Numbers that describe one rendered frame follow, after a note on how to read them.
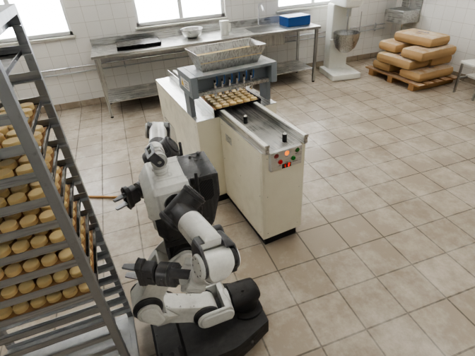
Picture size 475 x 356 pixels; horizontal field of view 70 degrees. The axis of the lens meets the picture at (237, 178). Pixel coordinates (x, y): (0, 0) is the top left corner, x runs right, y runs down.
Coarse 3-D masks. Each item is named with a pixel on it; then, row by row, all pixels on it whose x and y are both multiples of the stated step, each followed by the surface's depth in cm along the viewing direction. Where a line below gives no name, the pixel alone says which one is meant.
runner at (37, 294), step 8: (72, 280) 121; (80, 280) 123; (48, 288) 119; (56, 288) 121; (64, 288) 122; (24, 296) 117; (32, 296) 119; (40, 296) 120; (0, 304) 116; (8, 304) 117
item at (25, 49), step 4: (24, 44) 116; (28, 44) 116; (0, 48) 114; (4, 48) 114; (8, 48) 115; (12, 48) 115; (16, 48) 116; (20, 48) 116; (24, 48) 116; (28, 48) 117; (0, 52) 114; (4, 52) 115; (8, 52) 115; (12, 52) 116; (16, 52) 116; (24, 52) 117; (28, 52) 117; (32, 52) 118
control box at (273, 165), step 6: (294, 144) 223; (300, 144) 223; (276, 150) 218; (282, 150) 218; (288, 150) 219; (294, 150) 222; (300, 150) 224; (270, 156) 216; (282, 156) 220; (288, 156) 222; (300, 156) 227; (270, 162) 219; (276, 162) 220; (294, 162) 227; (270, 168) 221; (276, 168) 223; (282, 168) 225
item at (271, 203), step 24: (240, 120) 260; (264, 120) 257; (240, 144) 243; (288, 144) 224; (240, 168) 257; (264, 168) 222; (288, 168) 232; (240, 192) 273; (264, 192) 233; (288, 192) 243; (264, 216) 245; (288, 216) 256; (264, 240) 263
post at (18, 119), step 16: (0, 64) 80; (0, 80) 81; (0, 96) 82; (16, 112) 85; (16, 128) 87; (32, 144) 90; (32, 160) 93; (48, 176) 96; (48, 192) 99; (64, 208) 105; (64, 224) 106; (80, 256) 114; (96, 288) 123; (96, 304) 127; (112, 320) 135; (112, 336) 139; (128, 352) 151
